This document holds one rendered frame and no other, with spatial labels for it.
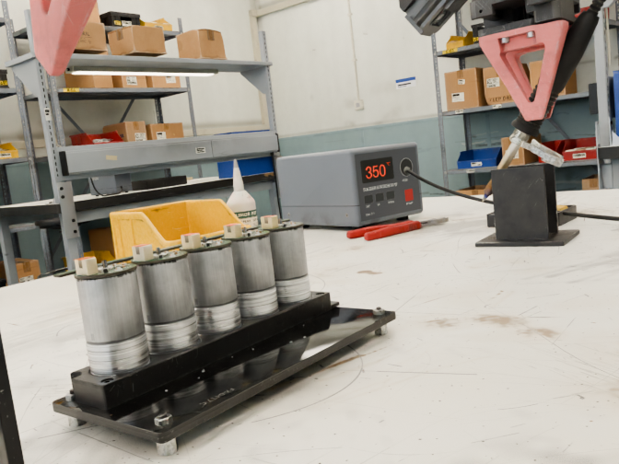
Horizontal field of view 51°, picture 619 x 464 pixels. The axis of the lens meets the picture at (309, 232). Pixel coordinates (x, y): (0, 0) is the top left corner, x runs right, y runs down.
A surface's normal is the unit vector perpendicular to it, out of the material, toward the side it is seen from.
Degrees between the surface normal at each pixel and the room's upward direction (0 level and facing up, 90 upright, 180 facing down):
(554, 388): 0
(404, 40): 90
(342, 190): 90
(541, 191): 90
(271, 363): 0
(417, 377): 0
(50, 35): 90
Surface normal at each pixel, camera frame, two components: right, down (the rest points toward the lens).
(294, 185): -0.78, 0.17
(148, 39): 0.80, 0.00
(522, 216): -0.55, 0.17
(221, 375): -0.11, -0.99
